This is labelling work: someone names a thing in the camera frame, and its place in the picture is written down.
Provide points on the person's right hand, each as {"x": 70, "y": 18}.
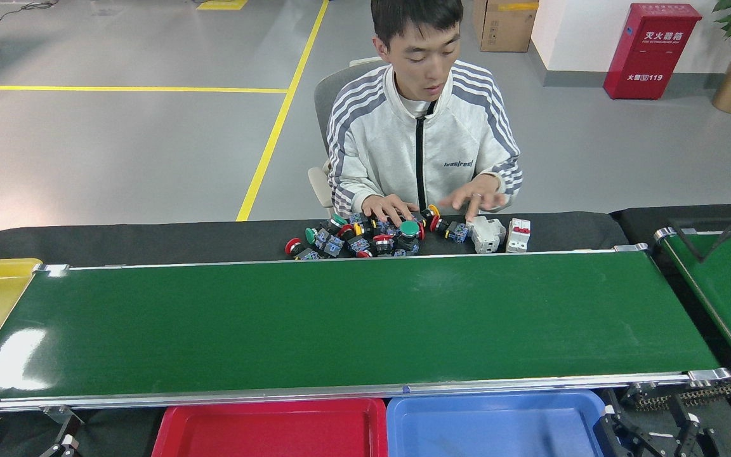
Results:
{"x": 388, "y": 206}

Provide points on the brown cardboard box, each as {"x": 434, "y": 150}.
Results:
{"x": 505, "y": 25}

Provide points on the red plastic tray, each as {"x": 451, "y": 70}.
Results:
{"x": 264, "y": 431}

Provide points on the person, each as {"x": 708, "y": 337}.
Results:
{"x": 403, "y": 139}

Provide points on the grey office chair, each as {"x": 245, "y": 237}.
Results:
{"x": 324, "y": 95}

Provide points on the blue plastic tray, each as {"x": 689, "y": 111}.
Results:
{"x": 492, "y": 425}

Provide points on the red fire extinguisher box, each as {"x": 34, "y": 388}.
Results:
{"x": 651, "y": 57}

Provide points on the green conveyor belt silver frame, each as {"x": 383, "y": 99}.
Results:
{"x": 340, "y": 317}

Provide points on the white circuit breaker red switch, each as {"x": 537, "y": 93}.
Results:
{"x": 518, "y": 236}
{"x": 487, "y": 233}

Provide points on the person's left hand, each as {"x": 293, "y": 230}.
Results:
{"x": 483, "y": 193}

